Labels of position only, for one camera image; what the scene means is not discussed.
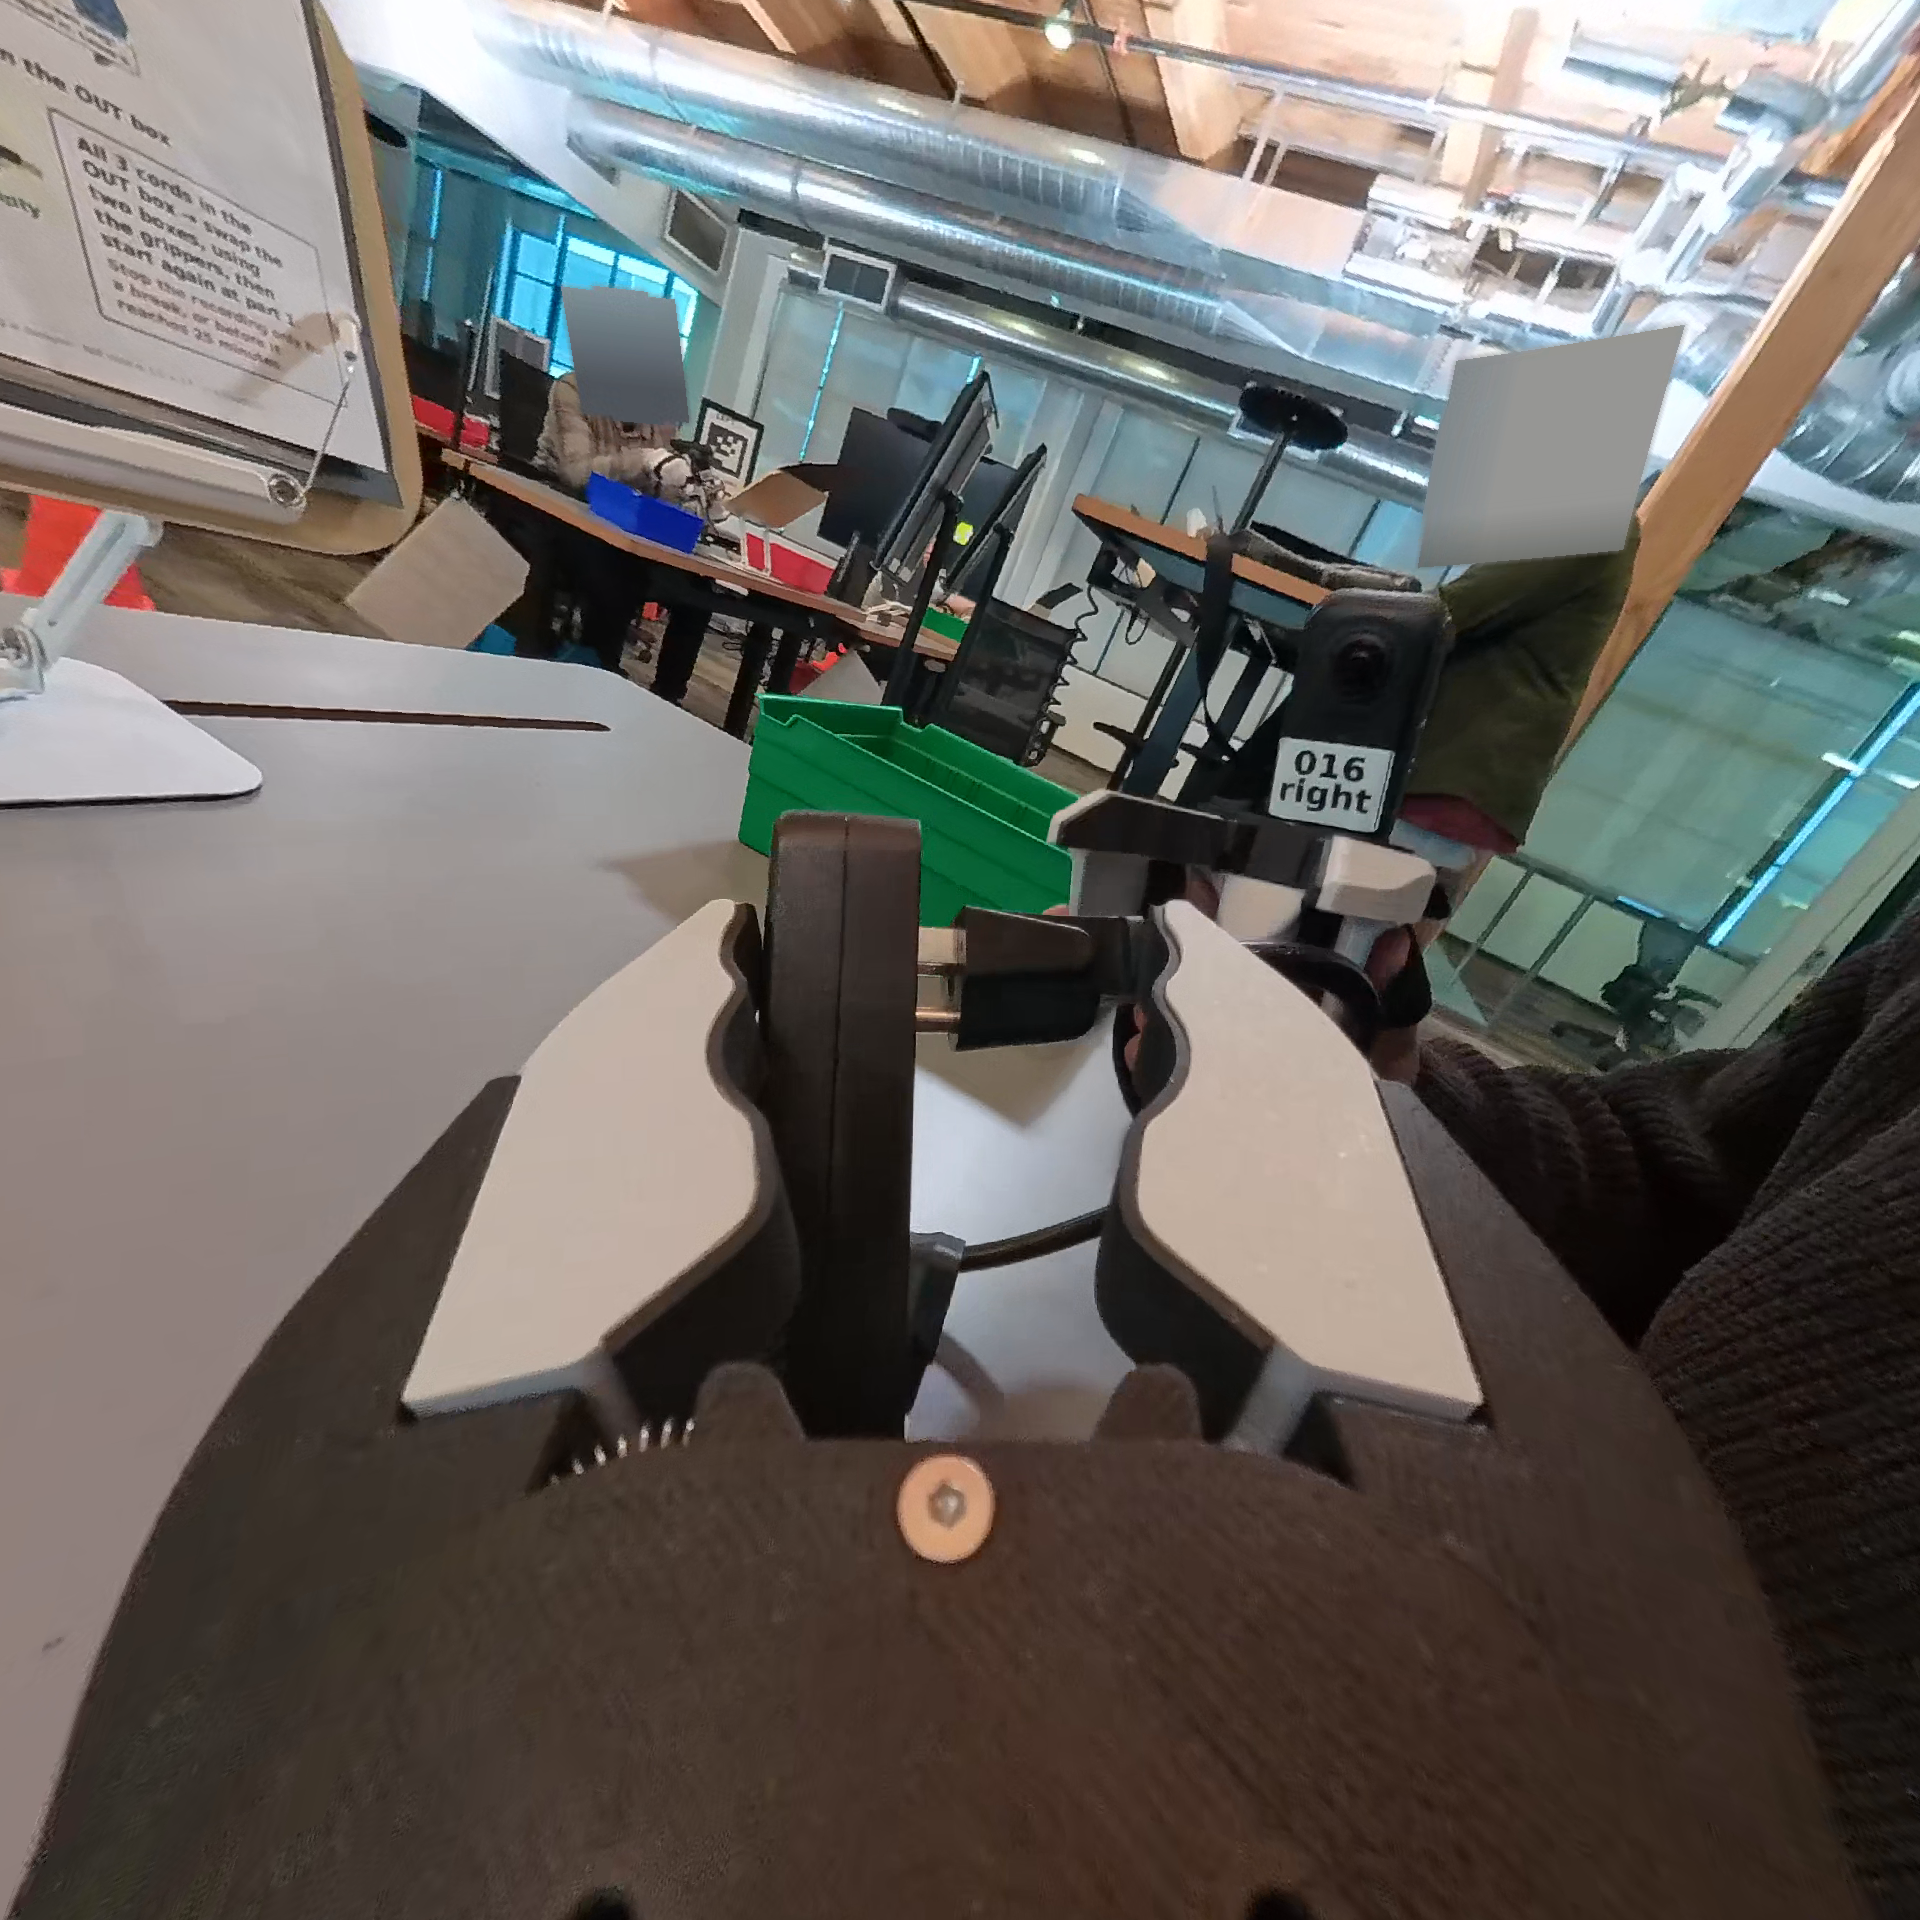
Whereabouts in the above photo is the grey desk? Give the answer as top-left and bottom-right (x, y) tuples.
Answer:
(0, 609), (1157, 1847)

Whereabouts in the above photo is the printed instruction sheet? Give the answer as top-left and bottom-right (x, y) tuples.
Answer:
(0, 0), (396, 473)

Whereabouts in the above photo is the blue plastic bin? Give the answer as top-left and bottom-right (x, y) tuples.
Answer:
(584, 471), (707, 554)

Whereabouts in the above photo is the person's right forearm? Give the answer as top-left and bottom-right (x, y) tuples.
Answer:
(1416, 900), (1920, 1920)

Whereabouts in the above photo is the wooden post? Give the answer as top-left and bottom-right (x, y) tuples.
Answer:
(1559, 45), (1920, 753)

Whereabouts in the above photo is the black computer monitor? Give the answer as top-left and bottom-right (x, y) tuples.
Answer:
(943, 442), (1055, 606)
(815, 369), (1001, 587)

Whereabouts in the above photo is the black power strip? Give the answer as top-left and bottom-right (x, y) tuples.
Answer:
(765, 810), (928, 1443)

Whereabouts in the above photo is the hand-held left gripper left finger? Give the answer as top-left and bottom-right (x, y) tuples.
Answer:
(400, 897), (804, 1420)

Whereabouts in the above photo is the black power cord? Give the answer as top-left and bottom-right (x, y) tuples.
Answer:
(913, 903), (1150, 1278)

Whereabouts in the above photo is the person's right hand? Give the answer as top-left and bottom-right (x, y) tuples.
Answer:
(1353, 915), (1443, 1087)

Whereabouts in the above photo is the black mesh chair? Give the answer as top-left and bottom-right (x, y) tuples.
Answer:
(948, 599), (1077, 758)

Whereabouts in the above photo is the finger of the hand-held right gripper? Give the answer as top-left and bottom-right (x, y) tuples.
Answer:
(1316, 838), (1443, 964)
(1052, 788), (1261, 917)

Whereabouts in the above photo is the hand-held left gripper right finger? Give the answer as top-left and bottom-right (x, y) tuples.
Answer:
(1095, 900), (1491, 1453)

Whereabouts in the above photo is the wooden document stand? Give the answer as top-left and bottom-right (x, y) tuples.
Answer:
(0, 0), (425, 811)

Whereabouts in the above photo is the green plastic bin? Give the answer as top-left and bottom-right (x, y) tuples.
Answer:
(739, 692), (1085, 935)

